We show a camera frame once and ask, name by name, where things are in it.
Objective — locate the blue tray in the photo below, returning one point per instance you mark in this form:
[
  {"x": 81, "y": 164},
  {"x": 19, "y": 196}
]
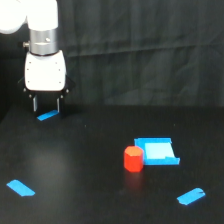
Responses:
[{"x": 157, "y": 151}]

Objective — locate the blue tape strip front left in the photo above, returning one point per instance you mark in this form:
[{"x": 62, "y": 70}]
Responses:
[{"x": 20, "y": 188}]

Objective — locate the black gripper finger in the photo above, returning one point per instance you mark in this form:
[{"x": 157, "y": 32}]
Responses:
[
  {"x": 60, "y": 105},
  {"x": 35, "y": 104}
]

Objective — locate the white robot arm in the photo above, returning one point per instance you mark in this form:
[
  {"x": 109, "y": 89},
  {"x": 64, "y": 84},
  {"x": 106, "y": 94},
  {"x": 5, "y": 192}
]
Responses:
[{"x": 41, "y": 17}]

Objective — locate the blue tape strip back left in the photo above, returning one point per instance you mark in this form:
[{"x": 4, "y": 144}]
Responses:
[{"x": 47, "y": 115}]

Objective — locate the blue tape strip front right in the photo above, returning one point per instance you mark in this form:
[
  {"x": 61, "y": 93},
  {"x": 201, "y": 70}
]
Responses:
[{"x": 191, "y": 196}]

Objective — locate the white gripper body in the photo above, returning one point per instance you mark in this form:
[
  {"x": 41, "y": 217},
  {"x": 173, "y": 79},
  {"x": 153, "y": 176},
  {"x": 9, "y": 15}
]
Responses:
[{"x": 46, "y": 74}]

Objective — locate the blue tape strip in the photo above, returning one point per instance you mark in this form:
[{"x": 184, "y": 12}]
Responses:
[
  {"x": 47, "y": 115},
  {"x": 191, "y": 196},
  {"x": 20, "y": 188}
]

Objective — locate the red hexagonal block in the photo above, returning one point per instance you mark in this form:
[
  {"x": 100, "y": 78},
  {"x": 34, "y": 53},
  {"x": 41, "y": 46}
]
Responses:
[{"x": 133, "y": 159}]

